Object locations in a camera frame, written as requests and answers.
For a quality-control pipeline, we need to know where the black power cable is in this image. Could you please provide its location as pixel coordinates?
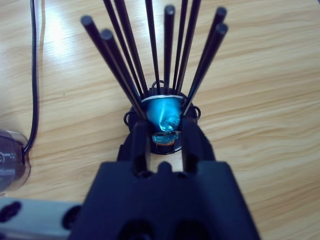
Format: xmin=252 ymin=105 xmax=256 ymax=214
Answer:
xmin=21 ymin=0 xmax=41 ymax=166

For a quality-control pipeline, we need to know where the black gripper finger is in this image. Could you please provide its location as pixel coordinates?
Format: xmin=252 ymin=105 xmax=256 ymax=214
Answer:
xmin=181 ymin=117 xmax=217 ymax=173
xmin=118 ymin=121 xmax=151 ymax=176

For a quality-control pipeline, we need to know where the black capsule holder with rods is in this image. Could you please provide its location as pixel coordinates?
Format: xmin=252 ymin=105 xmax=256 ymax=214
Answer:
xmin=80 ymin=0 xmax=229 ymax=156

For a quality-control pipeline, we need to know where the blue coffee capsule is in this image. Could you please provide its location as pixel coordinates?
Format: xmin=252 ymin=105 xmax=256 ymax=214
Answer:
xmin=151 ymin=131 xmax=179 ymax=145
xmin=141 ymin=94 xmax=185 ymax=133

